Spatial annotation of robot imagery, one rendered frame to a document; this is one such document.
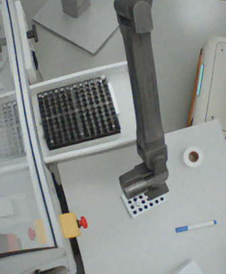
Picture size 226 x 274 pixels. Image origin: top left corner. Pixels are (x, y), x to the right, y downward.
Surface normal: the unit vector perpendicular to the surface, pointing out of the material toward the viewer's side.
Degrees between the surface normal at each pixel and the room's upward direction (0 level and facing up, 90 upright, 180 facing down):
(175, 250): 0
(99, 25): 2
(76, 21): 0
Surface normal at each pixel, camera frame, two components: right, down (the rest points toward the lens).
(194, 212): 0.00, -0.32
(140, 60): 0.29, 0.44
